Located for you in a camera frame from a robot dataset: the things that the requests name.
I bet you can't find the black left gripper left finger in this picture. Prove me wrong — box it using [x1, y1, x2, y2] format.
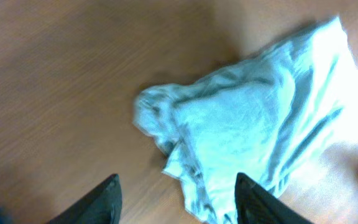
[48, 174, 122, 224]

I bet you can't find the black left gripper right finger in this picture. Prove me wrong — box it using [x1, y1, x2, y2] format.
[234, 172, 311, 224]

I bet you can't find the light blue t-shirt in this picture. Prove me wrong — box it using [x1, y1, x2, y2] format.
[134, 17, 358, 223]

